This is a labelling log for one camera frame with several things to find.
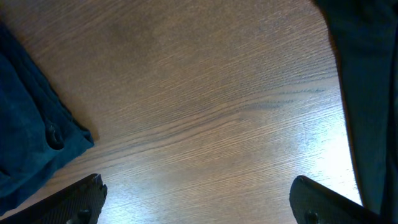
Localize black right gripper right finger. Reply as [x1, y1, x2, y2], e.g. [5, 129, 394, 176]
[289, 175, 387, 224]

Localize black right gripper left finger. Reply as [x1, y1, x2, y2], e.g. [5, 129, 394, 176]
[1, 174, 108, 224]

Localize dark navy blue shorts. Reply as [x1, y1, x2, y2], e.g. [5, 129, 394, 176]
[1, 25, 94, 214]

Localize black garment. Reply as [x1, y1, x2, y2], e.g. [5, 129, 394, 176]
[316, 0, 397, 222]

